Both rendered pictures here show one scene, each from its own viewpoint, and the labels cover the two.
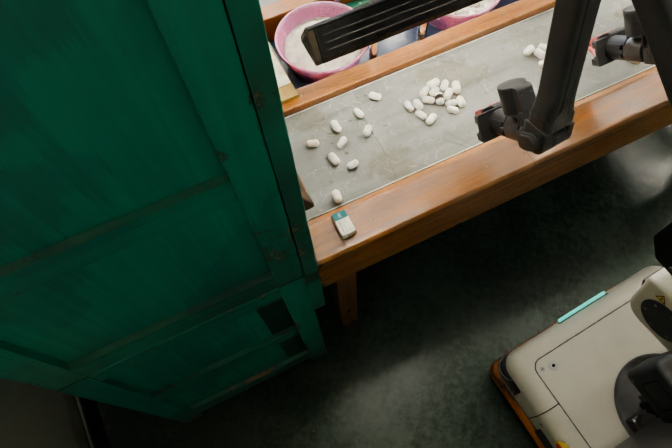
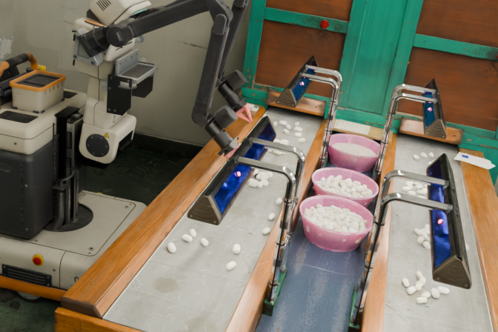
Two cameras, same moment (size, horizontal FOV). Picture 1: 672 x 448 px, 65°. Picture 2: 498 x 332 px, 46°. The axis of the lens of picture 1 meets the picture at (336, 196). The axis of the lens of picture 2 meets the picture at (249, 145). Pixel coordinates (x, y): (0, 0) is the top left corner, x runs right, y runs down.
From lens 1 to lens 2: 3.15 m
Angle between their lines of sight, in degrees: 84
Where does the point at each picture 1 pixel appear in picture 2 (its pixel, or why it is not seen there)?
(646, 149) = not seen: outside the picture
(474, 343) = not seen: hidden behind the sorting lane
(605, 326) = (112, 227)
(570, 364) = (118, 210)
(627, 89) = (204, 170)
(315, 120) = (308, 130)
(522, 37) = (281, 181)
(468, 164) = (236, 130)
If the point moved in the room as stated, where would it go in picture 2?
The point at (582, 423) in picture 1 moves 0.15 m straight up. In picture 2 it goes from (98, 198) to (99, 170)
